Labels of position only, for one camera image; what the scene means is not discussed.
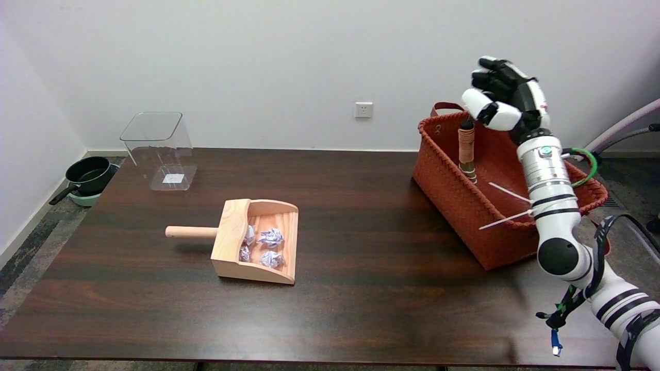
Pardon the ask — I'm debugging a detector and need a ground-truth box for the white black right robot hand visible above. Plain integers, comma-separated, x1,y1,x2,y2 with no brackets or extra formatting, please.
461,56,551,146

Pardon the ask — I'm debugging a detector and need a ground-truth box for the wooden dustpan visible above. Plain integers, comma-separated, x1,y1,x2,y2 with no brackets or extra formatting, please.
165,199,300,285

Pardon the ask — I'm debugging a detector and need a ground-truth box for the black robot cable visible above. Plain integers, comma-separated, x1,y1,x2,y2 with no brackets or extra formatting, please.
535,213,660,371

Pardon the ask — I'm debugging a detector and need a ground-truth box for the white zip tie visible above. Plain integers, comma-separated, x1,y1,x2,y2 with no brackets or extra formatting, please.
488,182,532,203
478,209,535,230

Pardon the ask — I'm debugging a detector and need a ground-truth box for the green cable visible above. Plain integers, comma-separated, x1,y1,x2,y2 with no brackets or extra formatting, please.
562,148,598,188

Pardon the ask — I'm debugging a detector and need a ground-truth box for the black frying pan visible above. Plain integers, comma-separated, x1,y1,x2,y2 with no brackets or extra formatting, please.
49,156,113,206

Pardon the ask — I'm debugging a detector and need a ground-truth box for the red woven basket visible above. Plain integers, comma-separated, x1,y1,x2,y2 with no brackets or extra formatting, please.
411,102,612,271

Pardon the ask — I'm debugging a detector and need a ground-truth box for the clear plastic container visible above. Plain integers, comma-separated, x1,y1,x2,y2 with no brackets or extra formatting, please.
120,112,197,192

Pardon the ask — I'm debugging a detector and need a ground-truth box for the green bowl on floor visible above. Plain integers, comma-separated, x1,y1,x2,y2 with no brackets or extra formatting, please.
67,163,120,207

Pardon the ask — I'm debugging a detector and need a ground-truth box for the straw hand broom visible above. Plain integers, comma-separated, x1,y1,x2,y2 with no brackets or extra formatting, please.
458,118,477,184

